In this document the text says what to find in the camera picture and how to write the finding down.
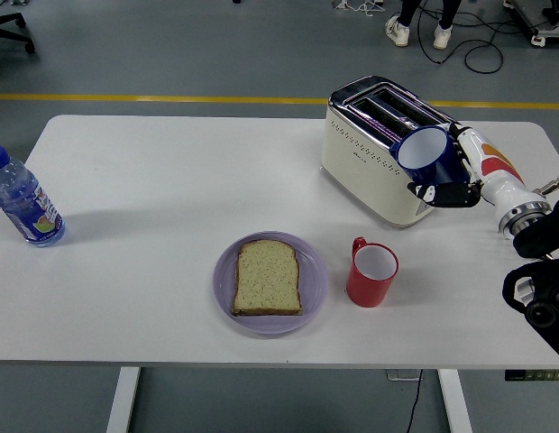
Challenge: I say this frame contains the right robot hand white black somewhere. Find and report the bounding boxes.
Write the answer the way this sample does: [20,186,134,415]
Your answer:
[406,121,545,225]

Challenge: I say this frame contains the blue cup white inside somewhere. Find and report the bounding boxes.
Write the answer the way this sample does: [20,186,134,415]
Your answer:
[389,125,470,187]

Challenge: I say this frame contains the red cup white inside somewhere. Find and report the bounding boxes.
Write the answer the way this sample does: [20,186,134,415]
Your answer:
[345,235,399,309]

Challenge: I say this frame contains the slice of bread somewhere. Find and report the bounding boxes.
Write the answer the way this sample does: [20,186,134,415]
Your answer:
[231,239,304,317]

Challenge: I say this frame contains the cream and chrome toaster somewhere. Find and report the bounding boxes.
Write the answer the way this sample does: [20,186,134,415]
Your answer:
[318,75,461,231]

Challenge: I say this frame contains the person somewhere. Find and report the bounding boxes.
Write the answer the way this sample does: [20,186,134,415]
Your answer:
[385,0,463,51]

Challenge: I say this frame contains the black table control panel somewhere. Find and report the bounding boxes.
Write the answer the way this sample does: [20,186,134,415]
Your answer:
[504,369,559,382]

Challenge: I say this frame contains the purple round plate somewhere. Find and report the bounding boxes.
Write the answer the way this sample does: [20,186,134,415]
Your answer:
[212,231,329,336]

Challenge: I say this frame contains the grey box under table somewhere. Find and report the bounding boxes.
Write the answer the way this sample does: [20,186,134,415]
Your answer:
[386,368,423,382]

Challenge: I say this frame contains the white table leg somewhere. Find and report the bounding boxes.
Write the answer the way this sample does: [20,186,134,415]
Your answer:
[436,368,473,433]
[105,366,142,433]

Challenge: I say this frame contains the plastic bottle blue cap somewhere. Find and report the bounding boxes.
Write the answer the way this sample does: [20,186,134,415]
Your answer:
[0,144,67,248]

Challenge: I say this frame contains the black office chair base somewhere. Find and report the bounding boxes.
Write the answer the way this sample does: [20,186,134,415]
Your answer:
[0,12,36,55]

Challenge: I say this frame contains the black floor cable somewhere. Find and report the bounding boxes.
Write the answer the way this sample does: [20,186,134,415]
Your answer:
[417,0,536,74]

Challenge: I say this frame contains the wheeled equipment frame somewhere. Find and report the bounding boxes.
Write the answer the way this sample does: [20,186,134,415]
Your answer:
[503,0,559,47]

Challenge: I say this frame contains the white floor cables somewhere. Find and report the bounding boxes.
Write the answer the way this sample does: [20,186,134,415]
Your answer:
[332,0,387,18]

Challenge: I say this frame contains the black hanging cable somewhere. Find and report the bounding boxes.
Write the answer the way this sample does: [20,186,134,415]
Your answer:
[404,368,424,433]

